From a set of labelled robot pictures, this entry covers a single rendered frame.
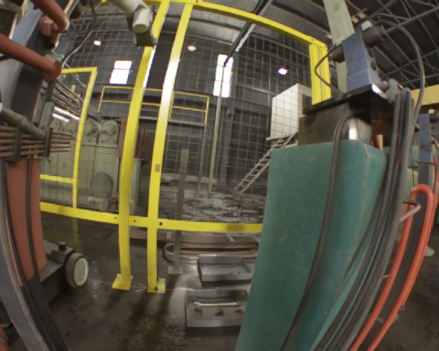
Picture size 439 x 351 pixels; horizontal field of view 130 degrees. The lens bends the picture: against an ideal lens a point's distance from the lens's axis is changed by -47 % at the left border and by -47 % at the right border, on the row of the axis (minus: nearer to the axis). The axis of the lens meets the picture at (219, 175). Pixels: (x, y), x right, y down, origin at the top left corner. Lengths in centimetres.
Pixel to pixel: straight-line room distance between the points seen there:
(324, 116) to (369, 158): 14
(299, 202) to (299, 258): 10
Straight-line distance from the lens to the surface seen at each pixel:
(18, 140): 33
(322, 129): 36
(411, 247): 119
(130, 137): 102
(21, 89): 37
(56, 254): 118
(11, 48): 30
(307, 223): 32
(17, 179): 37
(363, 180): 25
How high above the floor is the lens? 73
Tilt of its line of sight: 2 degrees down
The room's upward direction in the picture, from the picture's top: 6 degrees clockwise
